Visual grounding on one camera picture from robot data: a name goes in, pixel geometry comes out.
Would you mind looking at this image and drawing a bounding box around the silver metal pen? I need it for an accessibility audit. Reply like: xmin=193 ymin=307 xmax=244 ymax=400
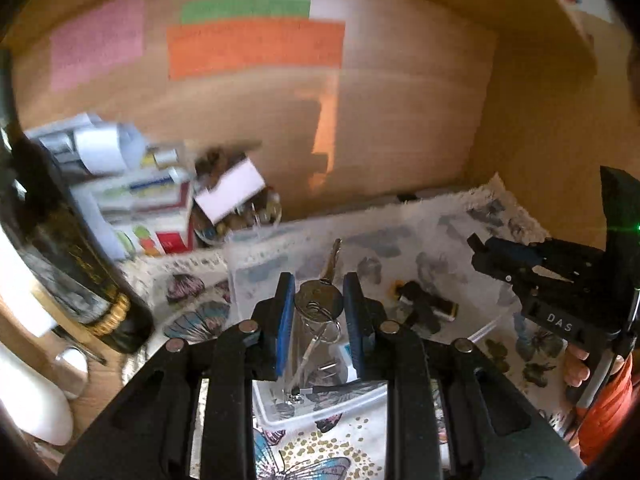
xmin=291 ymin=304 xmax=343 ymax=396

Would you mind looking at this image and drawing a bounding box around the person's hand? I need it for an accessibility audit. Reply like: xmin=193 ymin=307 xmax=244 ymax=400
xmin=562 ymin=343 xmax=626 ymax=390

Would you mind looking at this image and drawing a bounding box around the clear plastic storage box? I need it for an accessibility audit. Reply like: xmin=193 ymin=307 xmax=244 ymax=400
xmin=221 ymin=219 xmax=516 ymax=428

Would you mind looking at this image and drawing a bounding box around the white cylinder container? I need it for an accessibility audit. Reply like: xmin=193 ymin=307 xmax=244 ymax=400
xmin=0 ymin=344 xmax=74 ymax=446

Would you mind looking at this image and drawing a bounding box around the dark wine bottle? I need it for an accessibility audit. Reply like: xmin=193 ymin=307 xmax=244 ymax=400
xmin=1 ymin=49 xmax=154 ymax=354

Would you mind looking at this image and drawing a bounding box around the stack of papers and boxes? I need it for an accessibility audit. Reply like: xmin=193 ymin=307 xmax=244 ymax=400
xmin=26 ymin=113 xmax=193 ymax=261

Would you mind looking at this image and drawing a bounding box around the bowl of small trinkets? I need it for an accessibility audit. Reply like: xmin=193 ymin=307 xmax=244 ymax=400
xmin=191 ymin=141 xmax=282 ymax=246

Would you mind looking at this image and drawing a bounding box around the green sticky note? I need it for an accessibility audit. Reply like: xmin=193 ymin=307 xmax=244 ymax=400
xmin=180 ymin=0 xmax=311 ymax=24

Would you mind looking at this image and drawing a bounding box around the orange sticky note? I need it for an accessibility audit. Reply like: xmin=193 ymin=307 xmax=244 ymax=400
xmin=167 ymin=18 xmax=346 ymax=80

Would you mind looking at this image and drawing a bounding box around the pink sticky note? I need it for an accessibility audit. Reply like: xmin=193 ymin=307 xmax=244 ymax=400
xmin=50 ymin=0 xmax=144 ymax=91

